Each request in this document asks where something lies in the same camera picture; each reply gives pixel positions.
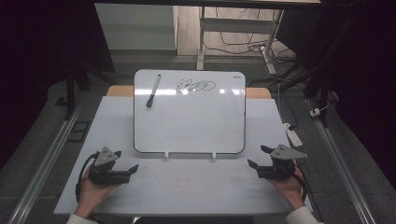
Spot white table sheet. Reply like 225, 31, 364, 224
53, 95, 314, 217

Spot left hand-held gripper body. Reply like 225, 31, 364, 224
88, 146, 132, 186

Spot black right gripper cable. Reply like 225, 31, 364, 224
290, 167, 310, 203

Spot white whiteboard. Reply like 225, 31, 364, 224
133, 68, 247, 155

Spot black floor frame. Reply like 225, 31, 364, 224
66, 119, 92, 144

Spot aluminium rail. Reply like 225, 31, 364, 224
305, 98, 378, 224
6, 102, 86, 224

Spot white desk frame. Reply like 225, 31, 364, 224
196, 6, 285, 76

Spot black and white marker pen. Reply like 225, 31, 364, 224
146, 74, 163, 109

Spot person's right hand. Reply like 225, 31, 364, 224
266, 167, 308, 210

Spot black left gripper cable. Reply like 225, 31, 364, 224
75, 151, 101, 203

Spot white cabinet panel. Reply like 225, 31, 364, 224
94, 3, 179, 51

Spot black metal stand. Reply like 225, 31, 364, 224
55, 60, 120, 121
269, 59, 332, 129

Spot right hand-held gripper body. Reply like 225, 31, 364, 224
257, 143, 308, 181

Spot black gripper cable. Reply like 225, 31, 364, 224
290, 167, 310, 203
75, 151, 101, 203

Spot person's left hand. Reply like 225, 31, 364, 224
74, 166, 121, 219

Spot white power strip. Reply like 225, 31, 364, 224
282, 122, 304, 148

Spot black floor cables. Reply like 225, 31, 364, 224
203, 7, 297, 64

